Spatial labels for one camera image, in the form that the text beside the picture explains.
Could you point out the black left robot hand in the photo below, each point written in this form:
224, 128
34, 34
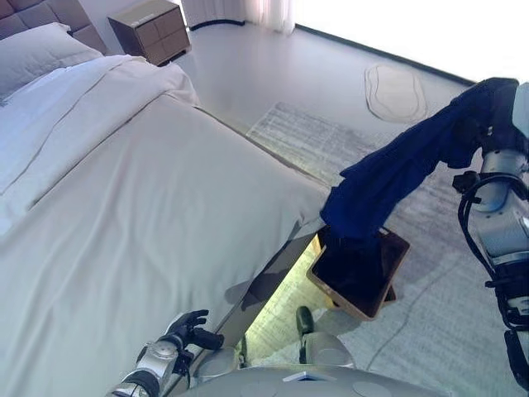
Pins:
186, 326

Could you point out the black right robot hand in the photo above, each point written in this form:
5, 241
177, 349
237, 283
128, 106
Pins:
479, 134

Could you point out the blue garment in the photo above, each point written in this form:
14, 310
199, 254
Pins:
392, 173

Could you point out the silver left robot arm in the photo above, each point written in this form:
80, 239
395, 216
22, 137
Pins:
157, 360

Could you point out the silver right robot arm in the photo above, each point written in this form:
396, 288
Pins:
500, 231

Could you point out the bed with white duvet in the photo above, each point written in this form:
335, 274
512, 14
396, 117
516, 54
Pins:
144, 248

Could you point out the brown wooden basket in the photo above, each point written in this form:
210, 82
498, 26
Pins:
398, 256

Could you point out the silver left robot leg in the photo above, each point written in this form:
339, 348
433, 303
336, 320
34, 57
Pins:
219, 364

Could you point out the silver robot leg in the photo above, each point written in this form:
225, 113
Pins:
326, 347
219, 364

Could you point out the small oval beige rug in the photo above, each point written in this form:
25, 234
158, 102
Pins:
396, 91

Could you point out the grey robot torso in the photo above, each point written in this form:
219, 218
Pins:
268, 384

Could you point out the bright window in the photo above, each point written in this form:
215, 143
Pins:
413, 25

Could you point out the silver right robot leg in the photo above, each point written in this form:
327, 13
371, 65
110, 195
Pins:
326, 347

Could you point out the large grey streaked rug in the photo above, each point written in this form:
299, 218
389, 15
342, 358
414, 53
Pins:
434, 322

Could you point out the white duvet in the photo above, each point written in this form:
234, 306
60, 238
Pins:
82, 103

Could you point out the brown wooden nightstand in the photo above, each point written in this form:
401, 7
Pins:
157, 37

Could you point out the white pillow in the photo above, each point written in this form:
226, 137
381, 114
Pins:
37, 54

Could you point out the brown tufted headboard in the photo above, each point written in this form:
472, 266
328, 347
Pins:
41, 12

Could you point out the mirrored bed frame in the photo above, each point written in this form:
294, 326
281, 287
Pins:
268, 281

